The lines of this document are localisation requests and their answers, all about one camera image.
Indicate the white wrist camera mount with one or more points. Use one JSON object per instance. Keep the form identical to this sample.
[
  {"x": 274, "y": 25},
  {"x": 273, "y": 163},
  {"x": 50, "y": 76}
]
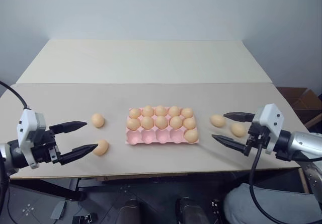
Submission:
[
  {"x": 26, "y": 123},
  {"x": 270, "y": 119}
]

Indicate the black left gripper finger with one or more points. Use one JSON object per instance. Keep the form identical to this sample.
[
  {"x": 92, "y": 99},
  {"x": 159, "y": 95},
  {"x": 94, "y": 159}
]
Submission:
[
  {"x": 78, "y": 151},
  {"x": 68, "y": 126}
]

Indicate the pink egg tray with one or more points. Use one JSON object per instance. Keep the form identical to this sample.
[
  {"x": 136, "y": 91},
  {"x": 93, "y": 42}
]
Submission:
[{"x": 148, "y": 138}]

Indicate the tan egg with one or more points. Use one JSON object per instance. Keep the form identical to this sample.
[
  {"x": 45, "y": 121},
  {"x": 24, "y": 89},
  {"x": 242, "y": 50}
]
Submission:
[
  {"x": 238, "y": 130},
  {"x": 133, "y": 123},
  {"x": 97, "y": 120},
  {"x": 187, "y": 113},
  {"x": 100, "y": 147},
  {"x": 174, "y": 111},
  {"x": 147, "y": 122},
  {"x": 176, "y": 122},
  {"x": 148, "y": 111},
  {"x": 161, "y": 110},
  {"x": 217, "y": 120},
  {"x": 189, "y": 123},
  {"x": 161, "y": 122},
  {"x": 191, "y": 136},
  {"x": 135, "y": 113}
]

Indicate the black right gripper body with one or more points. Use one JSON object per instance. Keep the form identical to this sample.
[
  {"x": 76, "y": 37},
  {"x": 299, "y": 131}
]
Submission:
[{"x": 257, "y": 137}]

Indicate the black table leg bar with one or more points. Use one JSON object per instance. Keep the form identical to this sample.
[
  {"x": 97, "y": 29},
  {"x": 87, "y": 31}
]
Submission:
[{"x": 50, "y": 190}]

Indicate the grey fabric mound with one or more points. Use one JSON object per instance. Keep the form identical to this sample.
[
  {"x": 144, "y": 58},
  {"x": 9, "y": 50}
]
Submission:
[{"x": 271, "y": 204}]

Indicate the brown cardboard box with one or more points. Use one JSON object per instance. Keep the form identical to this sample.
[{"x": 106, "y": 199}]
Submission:
[{"x": 300, "y": 103}]

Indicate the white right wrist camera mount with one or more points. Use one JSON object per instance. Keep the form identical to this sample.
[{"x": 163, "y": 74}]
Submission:
[{"x": 270, "y": 119}]

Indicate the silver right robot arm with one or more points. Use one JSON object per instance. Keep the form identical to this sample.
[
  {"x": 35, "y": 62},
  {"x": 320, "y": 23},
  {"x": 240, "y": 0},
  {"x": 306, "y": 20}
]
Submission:
[{"x": 302, "y": 143}]

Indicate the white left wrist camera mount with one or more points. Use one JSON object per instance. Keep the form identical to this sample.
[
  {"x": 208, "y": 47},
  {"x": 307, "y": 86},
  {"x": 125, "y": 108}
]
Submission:
[{"x": 26, "y": 123}]

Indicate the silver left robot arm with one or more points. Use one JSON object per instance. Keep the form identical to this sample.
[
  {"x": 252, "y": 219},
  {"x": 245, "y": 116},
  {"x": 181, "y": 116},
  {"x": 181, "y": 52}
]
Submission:
[{"x": 12, "y": 156}]

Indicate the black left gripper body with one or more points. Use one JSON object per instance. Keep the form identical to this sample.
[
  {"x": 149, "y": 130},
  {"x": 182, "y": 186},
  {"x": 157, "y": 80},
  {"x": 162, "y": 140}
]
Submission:
[{"x": 45, "y": 152}]

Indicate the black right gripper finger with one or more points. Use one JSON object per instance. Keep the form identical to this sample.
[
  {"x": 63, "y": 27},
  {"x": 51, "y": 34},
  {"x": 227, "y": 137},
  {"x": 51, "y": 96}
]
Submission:
[
  {"x": 230, "y": 142},
  {"x": 240, "y": 116}
]

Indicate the dark rounded shape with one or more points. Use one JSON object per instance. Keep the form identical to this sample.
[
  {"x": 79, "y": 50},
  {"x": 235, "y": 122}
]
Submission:
[
  {"x": 130, "y": 212},
  {"x": 187, "y": 211}
]

